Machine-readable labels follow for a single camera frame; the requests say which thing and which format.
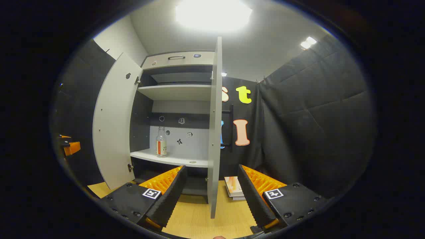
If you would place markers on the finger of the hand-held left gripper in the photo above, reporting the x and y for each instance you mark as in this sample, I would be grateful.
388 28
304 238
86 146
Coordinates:
65 136
72 148

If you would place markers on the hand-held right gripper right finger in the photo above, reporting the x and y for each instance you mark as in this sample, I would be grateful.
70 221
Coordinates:
254 199

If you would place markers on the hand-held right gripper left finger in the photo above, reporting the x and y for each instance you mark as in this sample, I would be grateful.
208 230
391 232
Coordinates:
172 196

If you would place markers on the grey cabinet door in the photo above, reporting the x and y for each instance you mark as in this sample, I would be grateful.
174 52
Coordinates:
215 132
113 126

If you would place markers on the clear bottle with orange label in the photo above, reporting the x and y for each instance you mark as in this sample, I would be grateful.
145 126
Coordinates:
161 146

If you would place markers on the white cabinet shelf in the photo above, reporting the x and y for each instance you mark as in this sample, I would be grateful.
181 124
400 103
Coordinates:
176 160

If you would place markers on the metal door hinge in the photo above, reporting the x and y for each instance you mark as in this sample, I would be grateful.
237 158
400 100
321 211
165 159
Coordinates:
137 80
130 167

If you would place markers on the grey cabinet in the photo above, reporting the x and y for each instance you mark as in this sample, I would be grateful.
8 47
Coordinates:
141 126

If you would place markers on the grey cabinet shelf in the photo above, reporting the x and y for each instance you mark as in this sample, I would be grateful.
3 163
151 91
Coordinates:
176 92

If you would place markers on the grey cabinet drawer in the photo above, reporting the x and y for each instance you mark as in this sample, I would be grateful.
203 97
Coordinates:
159 61

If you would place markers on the white book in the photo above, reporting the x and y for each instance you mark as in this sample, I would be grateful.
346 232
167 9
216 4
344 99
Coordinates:
239 198

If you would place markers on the cream cover book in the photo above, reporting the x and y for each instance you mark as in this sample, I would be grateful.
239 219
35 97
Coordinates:
233 186

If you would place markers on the black backdrop cloth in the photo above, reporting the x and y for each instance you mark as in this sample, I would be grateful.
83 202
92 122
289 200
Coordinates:
315 116

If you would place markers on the large ceiling light panel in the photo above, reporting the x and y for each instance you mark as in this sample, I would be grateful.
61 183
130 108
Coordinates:
212 15

